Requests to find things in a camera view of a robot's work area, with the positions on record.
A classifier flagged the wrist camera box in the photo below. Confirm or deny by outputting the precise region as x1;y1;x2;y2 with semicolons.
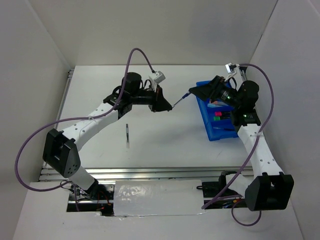
149;71;166;85
225;62;240;75

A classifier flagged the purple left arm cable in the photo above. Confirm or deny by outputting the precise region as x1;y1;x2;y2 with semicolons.
14;48;155;193

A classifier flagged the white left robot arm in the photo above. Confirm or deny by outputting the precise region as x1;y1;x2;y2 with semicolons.
42;71;172;200

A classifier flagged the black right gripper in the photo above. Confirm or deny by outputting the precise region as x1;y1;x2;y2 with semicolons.
189;75;242;109

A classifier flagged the green-capped black highlighter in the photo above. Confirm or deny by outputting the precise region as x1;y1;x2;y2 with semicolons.
213;116;231;121

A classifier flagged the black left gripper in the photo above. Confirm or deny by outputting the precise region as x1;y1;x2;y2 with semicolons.
130;84;173;113

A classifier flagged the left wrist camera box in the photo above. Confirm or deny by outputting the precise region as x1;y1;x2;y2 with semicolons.
149;71;166;85

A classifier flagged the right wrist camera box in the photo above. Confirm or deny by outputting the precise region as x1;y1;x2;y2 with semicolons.
225;62;240;75

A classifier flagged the black gel pen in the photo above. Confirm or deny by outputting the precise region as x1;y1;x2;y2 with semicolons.
125;123;130;149

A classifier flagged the blue grip ballpoint pen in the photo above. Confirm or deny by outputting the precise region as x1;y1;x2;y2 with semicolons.
172;92;191;109

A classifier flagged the blue clear-capped gel pen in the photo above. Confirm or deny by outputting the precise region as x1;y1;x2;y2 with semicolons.
213;127;235;132

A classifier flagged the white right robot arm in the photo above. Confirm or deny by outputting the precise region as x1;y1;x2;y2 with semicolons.
189;75;294;211

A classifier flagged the blue compartment tray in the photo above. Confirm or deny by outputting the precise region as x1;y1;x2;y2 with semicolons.
195;79;241;142

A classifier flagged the white foil-edged panel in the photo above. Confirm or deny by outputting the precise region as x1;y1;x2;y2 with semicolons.
113;179;205;217

